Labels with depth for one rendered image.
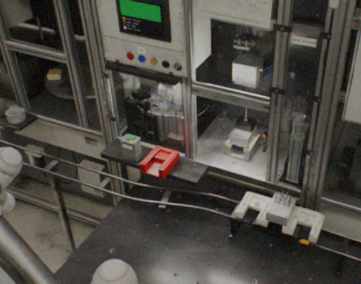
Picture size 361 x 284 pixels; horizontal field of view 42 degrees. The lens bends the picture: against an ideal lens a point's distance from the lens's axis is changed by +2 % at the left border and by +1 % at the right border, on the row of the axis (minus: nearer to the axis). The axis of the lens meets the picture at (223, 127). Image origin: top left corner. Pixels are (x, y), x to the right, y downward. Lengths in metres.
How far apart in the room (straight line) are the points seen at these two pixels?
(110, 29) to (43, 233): 1.68
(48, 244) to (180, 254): 1.32
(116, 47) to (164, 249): 0.94
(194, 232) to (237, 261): 0.26
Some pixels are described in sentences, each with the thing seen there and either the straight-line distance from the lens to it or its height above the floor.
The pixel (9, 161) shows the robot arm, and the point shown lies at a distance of 1.67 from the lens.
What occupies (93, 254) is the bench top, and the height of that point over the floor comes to 0.68.
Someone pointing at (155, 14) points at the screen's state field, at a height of 1.65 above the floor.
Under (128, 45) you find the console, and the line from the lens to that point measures 2.15.
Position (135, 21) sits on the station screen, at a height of 1.60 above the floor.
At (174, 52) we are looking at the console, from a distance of 2.03.
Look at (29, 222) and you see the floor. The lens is 3.51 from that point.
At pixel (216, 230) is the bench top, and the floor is 0.68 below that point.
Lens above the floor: 2.37
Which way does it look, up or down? 35 degrees down
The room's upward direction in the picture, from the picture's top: straight up
